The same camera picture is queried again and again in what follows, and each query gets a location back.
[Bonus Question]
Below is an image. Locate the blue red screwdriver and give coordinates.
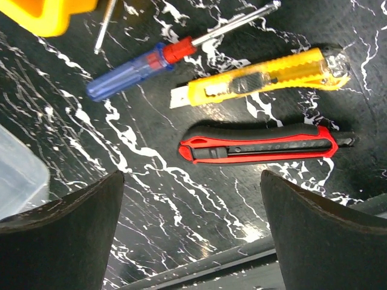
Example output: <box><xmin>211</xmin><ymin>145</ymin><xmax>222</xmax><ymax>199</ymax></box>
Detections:
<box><xmin>86</xmin><ymin>1</ymin><xmax>281</xmax><ymax>102</ymax></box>

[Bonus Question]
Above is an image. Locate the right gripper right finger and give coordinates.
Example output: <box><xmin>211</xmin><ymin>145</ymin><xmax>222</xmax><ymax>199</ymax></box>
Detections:
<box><xmin>260</xmin><ymin>170</ymin><xmax>386</xmax><ymax>289</ymax></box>

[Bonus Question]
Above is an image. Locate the clear plastic tool box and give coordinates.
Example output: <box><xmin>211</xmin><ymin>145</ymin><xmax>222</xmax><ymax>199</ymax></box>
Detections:
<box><xmin>0</xmin><ymin>126</ymin><xmax>50</xmax><ymax>219</ymax></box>

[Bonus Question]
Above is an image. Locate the yellow plastic bin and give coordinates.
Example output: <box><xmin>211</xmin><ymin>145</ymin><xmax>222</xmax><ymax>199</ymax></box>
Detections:
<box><xmin>1</xmin><ymin>0</ymin><xmax>97</xmax><ymax>37</ymax></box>

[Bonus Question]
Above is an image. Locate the yellow utility knife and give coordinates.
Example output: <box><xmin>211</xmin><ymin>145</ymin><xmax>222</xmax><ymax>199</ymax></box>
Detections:
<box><xmin>169</xmin><ymin>47</ymin><xmax>350</xmax><ymax>109</ymax></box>

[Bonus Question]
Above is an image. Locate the red utility knife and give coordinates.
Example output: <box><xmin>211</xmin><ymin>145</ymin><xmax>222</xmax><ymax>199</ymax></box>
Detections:
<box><xmin>177</xmin><ymin>123</ymin><xmax>359</xmax><ymax>166</ymax></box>

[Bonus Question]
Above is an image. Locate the marbled black mat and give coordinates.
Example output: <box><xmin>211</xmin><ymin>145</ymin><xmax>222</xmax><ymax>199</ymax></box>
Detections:
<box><xmin>1</xmin><ymin>1</ymin><xmax>386</xmax><ymax>289</ymax></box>

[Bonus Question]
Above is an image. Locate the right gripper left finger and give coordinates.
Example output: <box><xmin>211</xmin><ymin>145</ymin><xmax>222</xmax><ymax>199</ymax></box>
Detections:
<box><xmin>1</xmin><ymin>170</ymin><xmax>125</xmax><ymax>289</ymax></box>

